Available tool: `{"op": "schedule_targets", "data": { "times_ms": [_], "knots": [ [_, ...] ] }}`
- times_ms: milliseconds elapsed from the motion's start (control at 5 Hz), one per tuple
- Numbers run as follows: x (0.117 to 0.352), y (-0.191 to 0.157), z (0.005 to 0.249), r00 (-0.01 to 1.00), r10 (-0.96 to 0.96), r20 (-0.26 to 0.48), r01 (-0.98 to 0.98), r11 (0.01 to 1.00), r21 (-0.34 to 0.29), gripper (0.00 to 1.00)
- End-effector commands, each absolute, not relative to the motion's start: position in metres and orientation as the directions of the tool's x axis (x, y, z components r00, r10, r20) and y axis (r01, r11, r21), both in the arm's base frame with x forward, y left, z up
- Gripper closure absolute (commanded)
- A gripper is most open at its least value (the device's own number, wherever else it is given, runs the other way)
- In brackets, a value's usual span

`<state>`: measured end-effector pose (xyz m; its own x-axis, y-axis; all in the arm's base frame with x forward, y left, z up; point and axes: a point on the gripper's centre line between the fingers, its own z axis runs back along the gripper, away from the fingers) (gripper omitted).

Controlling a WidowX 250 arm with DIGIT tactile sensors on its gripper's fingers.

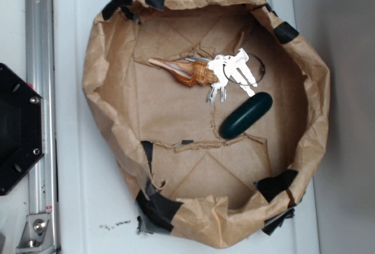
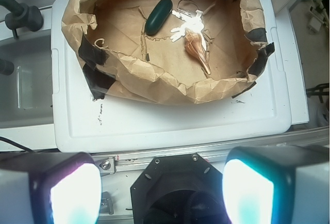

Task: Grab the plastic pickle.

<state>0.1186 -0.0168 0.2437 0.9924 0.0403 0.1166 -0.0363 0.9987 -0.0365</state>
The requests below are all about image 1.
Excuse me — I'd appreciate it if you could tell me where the metal corner bracket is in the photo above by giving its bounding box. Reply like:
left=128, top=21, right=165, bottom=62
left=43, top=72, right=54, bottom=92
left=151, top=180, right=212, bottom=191
left=16, top=213, right=54, bottom=253

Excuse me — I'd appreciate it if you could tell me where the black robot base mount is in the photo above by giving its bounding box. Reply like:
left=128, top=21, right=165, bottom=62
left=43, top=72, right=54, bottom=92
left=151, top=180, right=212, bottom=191
left=1, top=63, right=44, bottom=196

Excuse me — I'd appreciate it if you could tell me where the silver key bunch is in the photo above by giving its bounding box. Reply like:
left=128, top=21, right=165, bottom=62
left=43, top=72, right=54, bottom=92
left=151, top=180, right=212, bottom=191
left=206, top=48, right=257, bottom=105

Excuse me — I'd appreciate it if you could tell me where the dark green plastic pickle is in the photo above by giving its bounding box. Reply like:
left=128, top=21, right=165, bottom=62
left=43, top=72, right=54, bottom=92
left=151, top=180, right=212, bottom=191
left=219, top=92, right=273, bottom=139

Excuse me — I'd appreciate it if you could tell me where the white plastic tray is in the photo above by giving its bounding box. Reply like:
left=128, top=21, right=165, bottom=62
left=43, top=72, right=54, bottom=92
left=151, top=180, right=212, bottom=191
left=52, top=0, right=321, bottom=254

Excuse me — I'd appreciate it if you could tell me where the aluminium extrusion rail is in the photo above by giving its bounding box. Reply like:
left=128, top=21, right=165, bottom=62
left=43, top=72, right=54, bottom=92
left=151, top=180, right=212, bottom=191
left=25, top=0, right=60, bottom=253

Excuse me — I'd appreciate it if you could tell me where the orange spiral seashell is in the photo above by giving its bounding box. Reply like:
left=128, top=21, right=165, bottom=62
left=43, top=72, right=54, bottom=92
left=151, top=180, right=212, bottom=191
left=148, top=57, right=219, bottom=87

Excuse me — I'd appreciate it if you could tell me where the thin wire key ring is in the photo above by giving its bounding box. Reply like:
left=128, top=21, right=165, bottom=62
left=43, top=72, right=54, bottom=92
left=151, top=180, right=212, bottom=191
left=221, top=52, right=267, bottom=86

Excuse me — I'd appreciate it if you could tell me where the brown paper bag bin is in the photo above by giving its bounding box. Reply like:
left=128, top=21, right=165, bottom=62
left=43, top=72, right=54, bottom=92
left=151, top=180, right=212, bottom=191
left=83, top=0, right=330, bottom=248

